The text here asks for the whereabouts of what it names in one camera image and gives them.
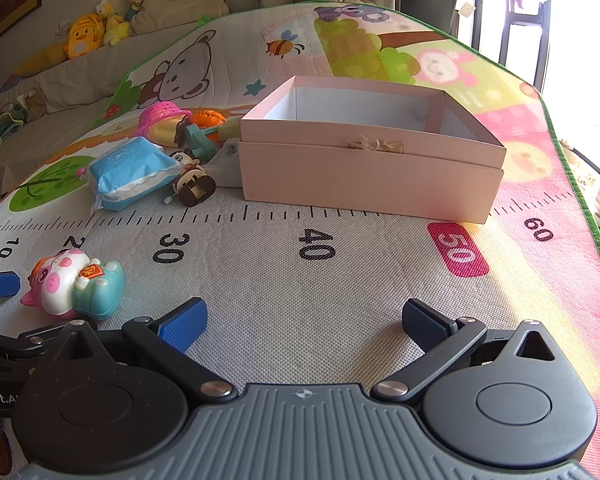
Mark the orange toy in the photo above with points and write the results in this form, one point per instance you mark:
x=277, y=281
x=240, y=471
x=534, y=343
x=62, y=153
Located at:
x=210, y=117

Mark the teal toy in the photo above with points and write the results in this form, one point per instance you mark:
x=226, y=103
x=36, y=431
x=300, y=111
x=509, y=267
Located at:
x=197, y=139

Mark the cartoon printed play mat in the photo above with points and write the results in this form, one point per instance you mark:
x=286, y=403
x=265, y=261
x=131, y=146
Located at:
x=300, y=270

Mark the yellow duck plush backpack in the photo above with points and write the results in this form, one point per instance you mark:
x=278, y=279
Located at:
x=82, y=35

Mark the beige pillow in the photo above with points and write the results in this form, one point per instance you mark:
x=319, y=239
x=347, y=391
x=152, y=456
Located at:
x=180, y=7

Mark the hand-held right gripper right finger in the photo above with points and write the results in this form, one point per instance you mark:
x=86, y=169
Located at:
x=422, y=322

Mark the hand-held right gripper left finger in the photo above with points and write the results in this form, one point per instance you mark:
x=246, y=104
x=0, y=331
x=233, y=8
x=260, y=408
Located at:
x=185, y=322

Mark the blue tissue pack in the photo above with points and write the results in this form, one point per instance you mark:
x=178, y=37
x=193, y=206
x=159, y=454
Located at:
x=130, y=172

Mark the pink cardboard box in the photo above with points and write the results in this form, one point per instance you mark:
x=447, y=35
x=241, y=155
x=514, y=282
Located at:
x=370, y=160

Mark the black window frame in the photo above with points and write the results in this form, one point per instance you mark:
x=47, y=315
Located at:
x=510, y=15

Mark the wind-up doll toy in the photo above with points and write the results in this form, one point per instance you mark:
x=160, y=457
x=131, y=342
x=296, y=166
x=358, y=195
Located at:
x=192, y=177

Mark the small yellow duck plush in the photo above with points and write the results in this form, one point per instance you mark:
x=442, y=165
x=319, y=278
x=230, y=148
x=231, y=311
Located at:
x=111, y=25

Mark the grey power strip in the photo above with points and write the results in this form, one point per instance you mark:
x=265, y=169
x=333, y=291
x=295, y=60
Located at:
x=226, y=165

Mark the beige covered sofa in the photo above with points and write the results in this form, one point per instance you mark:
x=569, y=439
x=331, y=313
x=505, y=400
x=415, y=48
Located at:
x=55, y=85

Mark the white hanging tag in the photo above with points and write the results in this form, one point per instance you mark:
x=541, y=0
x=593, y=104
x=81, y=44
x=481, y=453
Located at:
x=465, y=8

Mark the pink basket toy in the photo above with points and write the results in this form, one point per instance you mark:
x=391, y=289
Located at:
x=159, y=119

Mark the long yellow plush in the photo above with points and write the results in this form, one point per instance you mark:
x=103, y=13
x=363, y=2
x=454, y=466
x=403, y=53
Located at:
x=37, y=60

